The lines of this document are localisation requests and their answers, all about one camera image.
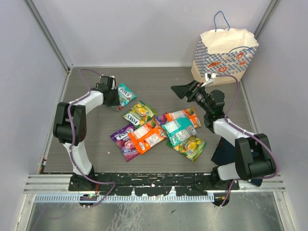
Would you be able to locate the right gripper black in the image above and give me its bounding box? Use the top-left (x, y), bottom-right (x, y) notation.
top-left (171, 79), bottom-right (212, 114)

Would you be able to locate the teal Fox's candy bag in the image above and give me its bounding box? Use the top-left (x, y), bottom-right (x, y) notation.
top-left (162, 116), bottom-right (197, 147)
top-left (111, 83), bottom-right (137, 111)

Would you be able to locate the small purple snack packet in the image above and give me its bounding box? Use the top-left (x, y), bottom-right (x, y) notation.
top-left (154, 113), bottom-right (168, 126)

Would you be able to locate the purple Fox's berries candy bag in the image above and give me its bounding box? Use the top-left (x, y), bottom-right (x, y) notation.
top-left (110, 124), bottom-right (139, 162)

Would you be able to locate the orange snack packet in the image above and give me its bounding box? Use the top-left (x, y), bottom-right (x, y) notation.
top-left (128, 119), bottom-right (167, 155)

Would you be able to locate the yellow green Fox's candy bag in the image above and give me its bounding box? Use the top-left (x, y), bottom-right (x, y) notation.
top-left (167, 136), bottom-right (206, 162)

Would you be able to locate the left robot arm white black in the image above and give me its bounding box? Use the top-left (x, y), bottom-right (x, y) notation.
top-left (53, 75), bottom-right (120, 191)

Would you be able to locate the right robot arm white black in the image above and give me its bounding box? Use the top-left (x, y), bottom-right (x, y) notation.
top-left (171, 80), bottom-right (278, 190)

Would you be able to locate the orange candy bag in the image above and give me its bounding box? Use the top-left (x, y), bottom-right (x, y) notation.
top-left (166, 107), bottom-right (201, 128)

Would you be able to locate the dark blue cloth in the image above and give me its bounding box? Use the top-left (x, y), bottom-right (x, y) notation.
top-left (211, 139), bottom-right (263, 187)

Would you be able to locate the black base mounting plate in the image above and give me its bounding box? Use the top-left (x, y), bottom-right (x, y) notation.
top-left (68, 172), bottom-right (240, 197)

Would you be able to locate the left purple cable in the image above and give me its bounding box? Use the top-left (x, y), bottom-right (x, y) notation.
top-left (67, 69), bottom-right (116, 207)

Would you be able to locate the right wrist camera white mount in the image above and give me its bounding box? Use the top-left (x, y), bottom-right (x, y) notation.
top-left (202, 73), bottom-right (217, 87)

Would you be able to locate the slotted cable duct rail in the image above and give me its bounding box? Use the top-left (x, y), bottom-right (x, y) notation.
top-left (34, 193), bottom-right (215, 203)

